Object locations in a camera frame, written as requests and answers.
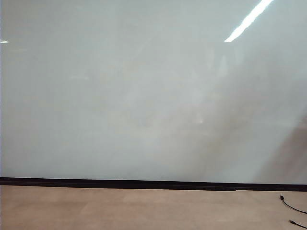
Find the white whiteboard panel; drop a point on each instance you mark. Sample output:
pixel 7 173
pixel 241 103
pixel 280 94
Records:
pixel 153 91

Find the black whiteboard pen tray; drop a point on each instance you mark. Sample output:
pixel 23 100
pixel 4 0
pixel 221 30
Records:
pixel 153 185

